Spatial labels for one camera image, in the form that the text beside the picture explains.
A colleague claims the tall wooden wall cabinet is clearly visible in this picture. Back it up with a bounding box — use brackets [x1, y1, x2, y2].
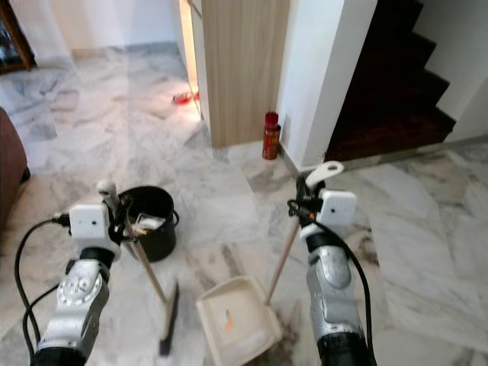
[179, 0, 291, 148]

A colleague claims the dark wooden display cabinet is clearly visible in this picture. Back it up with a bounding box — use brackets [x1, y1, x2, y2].
[0, 0, 37, 73]

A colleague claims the white paper scrap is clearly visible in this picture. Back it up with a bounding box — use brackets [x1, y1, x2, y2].
[133, 216, 166, 233]

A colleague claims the red pet bowl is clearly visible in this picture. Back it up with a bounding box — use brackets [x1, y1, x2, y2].
[172, 91, 199, 105]

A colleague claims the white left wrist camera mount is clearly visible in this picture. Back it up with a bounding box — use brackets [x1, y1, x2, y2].
[69, 204, 109, 250]

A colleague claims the dark wooden staircase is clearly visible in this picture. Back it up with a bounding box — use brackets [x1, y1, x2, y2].
[324, 0, 457, 162]

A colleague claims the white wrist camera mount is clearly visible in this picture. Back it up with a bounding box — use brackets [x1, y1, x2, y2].
[301, 189, 358, 245]
[69, 204, 109, 250]

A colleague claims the black metal waste bin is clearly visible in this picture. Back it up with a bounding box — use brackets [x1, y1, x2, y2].
[118, 185, 181, 263]

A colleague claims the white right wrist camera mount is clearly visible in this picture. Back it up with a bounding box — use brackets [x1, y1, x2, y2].
[301, 189, 358, 245]

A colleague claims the beige broom with purple bristles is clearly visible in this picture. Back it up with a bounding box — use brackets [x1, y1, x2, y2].
[95, 180, 181, 356]

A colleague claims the brown sofa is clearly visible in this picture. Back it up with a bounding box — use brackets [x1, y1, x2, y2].
[0, 107, 31, 230]

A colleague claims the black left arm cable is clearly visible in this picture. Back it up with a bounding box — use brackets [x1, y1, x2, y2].
[15, 216, 73, 364]

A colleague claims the red spray can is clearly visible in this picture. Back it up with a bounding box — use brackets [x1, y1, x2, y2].
[262, 111, 281, 161]

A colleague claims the beige long-handled dustpan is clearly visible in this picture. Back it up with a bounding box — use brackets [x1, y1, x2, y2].
[196, 160, 345, 366]

